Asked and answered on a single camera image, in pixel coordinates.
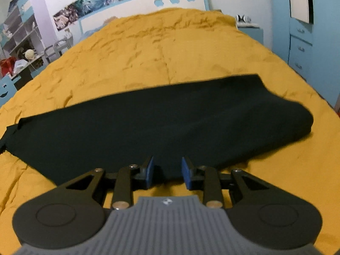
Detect red bag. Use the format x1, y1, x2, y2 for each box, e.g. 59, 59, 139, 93
0, 57, 16, 76

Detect teal wall poster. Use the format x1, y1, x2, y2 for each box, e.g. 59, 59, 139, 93
66, 0, 89, 19

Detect blue and white wardrobe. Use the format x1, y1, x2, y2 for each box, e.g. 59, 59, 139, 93
268, 0, 340, 112

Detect cluttered desk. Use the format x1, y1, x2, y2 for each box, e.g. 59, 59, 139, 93
0, 52, 50, 89

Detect white and blue shelf unit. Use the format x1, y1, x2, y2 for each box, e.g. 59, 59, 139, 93
0, 0, 58, 59

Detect black pants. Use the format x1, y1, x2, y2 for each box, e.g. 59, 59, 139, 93
0, 74, 315, 187

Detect yellow blanket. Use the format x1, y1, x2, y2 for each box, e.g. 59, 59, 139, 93
0, 8, 340, 255

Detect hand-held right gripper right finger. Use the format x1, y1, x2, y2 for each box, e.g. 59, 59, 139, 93
181, 157, 279, 208

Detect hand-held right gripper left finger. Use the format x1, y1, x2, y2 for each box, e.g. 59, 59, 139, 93
57, 156, 155, 208

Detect white and blue headboard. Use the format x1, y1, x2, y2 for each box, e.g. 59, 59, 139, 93
79, 0, 209, 37

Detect blue nightstand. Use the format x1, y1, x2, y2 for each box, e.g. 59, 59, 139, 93
236, 23, 264, 44

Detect pinkish wall poster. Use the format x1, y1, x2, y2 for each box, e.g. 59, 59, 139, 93
53, 7, 80, 31

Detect blue chair with face cutout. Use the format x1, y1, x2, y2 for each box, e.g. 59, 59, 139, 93
0, 75, 22, 107

